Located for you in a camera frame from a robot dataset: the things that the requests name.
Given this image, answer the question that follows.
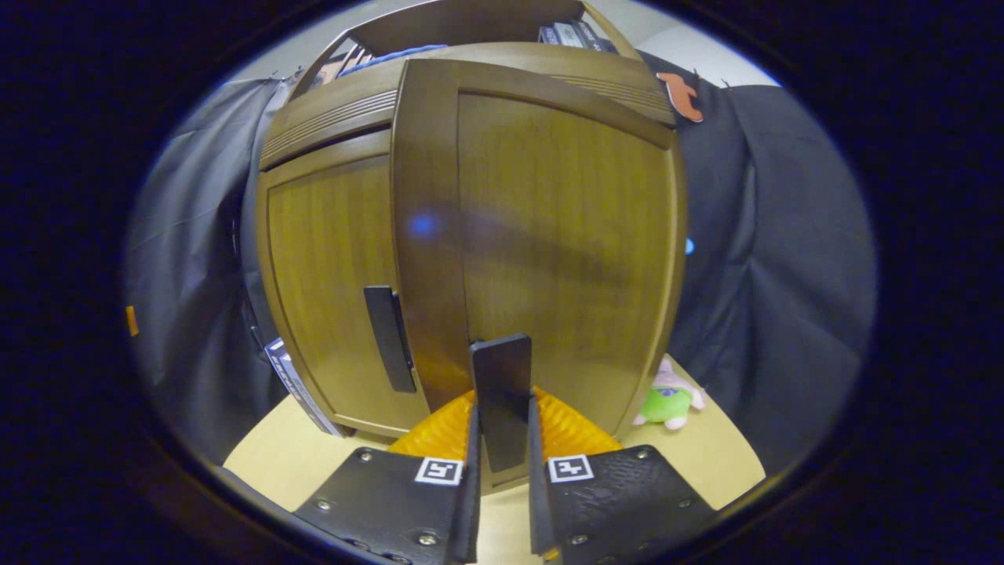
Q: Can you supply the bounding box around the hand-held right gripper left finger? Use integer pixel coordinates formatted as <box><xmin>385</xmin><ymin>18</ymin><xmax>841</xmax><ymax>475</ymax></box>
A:
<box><xmin>294</xmin><ymin>390</ymin><xmax>483</xmax><ymax>565</ymax></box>

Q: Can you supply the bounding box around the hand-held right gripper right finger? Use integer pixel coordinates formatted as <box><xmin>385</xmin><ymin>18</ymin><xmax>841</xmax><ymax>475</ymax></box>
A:
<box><xmin>527</xmin><ymin>387</ymin><xmax>718</xmax><ymax>562</ymax></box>

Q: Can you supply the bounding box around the black door handle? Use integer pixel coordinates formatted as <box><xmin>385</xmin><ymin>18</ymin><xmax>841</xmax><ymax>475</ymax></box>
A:
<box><xmin>469</xmin><ymin>334</ymin><xmax>534</xmax><ymax>473</ymax></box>
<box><xmin>363</xmin><ymin>286</ymin><xmax>418</xmax><ymax>394</ymax></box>

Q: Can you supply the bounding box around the wooden shoe cabinet door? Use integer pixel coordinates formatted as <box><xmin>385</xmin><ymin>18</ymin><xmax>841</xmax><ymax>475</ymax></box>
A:
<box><xmin>390</xmin><ymin>59</ymin><xmax>689</xmax><ymax>495</ymax></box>
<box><xmin>256</xmin><ymin>129</ymin><xmax>432</xmax><ymax>438</ymax></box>

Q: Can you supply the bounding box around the wooden double-door shoe cabinet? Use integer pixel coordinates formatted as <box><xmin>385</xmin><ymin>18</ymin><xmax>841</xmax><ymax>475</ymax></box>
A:
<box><xmin>255</xmin><ymin>0</ymin><xmax>689</xmax><ymax>495</ymax></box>

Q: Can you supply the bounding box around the wooden cabinet drawer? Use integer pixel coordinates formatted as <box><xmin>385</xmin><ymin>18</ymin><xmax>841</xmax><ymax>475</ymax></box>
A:
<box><xmin>259</xmin><ymin>42</ymin><xmax>677</xmax><ymax>171</ymax></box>

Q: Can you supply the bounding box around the pink and green plush toy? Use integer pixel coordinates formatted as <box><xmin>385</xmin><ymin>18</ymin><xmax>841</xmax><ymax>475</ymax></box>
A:
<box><xmin>634</xmin><ymin>355</ymin><xmax>707</xmax><ymax>431</ymax></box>

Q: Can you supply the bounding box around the white and blue box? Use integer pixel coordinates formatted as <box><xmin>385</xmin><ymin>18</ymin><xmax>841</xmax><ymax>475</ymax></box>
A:
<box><xmin>264</xmin><ymin>337</ymin><xmax>344</xmax><ymax>437</ymax></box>

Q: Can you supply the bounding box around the folded blue towel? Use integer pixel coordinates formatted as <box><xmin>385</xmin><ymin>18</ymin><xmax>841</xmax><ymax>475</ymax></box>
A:
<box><xmin>337</xmin><ymin>45</ymin><xmax>448</xmax><ymax>77</ymax></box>

